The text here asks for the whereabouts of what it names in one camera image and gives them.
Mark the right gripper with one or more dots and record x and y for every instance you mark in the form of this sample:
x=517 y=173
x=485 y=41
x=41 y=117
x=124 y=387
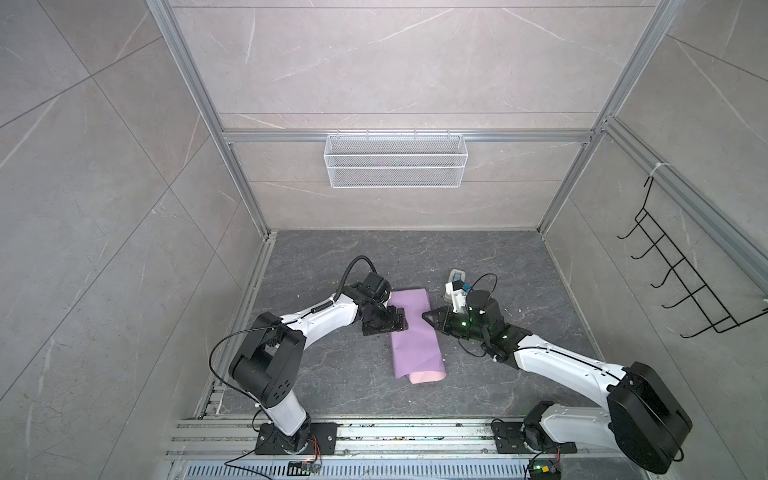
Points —
x=443 y=323

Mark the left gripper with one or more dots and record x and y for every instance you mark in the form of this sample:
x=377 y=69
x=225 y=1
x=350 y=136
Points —
x=394 y=324

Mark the pink wrapping paper sheet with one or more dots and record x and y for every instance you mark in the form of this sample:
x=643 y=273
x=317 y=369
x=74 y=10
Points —
x=416 y=352

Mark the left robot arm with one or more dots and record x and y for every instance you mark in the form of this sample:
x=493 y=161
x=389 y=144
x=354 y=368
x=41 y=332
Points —
x=267 y=362

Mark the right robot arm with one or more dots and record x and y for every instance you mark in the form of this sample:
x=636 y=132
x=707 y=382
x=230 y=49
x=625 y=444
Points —
x=633 y=410

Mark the grey tape dispenser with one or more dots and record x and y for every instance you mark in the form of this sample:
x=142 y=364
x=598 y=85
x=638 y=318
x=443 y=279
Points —
x=455 y=275

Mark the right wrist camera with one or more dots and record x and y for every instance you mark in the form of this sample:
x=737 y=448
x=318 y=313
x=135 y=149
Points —
x=456 y=294

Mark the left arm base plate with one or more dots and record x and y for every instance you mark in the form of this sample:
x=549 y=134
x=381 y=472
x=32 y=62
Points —
x=308 y=438

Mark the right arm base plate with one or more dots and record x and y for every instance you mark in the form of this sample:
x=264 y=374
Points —
x=521 y=438

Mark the white wire mesh basket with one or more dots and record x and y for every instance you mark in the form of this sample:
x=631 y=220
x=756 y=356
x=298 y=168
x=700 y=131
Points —
x=368 y=161

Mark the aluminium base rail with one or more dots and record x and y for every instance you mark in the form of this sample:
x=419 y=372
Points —
x=241 y=447

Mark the black wire hook rack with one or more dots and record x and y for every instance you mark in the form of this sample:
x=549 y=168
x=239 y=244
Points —
x=717 y=317

